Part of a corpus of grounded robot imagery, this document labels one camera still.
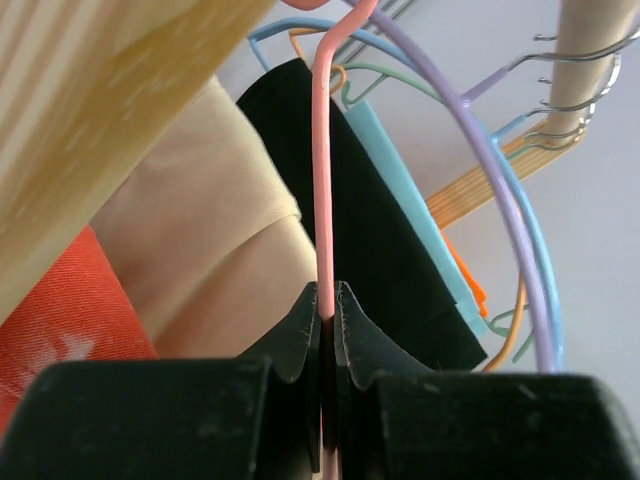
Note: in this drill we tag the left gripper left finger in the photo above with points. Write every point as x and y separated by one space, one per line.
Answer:
256 416

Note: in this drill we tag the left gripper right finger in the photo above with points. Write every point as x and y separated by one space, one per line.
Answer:
397 419

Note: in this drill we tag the red white patterned trousers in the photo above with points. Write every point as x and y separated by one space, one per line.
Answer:
77 311

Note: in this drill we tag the pink wire hanger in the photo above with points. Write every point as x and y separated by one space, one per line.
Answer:
323 221

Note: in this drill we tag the black trousers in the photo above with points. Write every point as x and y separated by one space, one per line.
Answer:
376 251

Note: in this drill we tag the orange trousers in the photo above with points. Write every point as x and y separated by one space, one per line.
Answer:
477 291

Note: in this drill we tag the beige trousers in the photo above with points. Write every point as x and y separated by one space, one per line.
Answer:
205 237

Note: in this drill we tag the blue hanger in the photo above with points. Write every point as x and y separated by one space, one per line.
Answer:
539 246

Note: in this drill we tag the light blue trousers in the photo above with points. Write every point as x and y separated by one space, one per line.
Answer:
393 171

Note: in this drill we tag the green hanger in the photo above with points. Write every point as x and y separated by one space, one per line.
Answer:
390 75

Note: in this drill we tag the purple hanger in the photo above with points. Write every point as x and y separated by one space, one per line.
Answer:
546 357

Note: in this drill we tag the orange hanger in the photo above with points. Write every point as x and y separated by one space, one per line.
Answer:
515 325

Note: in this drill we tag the wooden clothes rack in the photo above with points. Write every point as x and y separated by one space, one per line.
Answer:
87 87

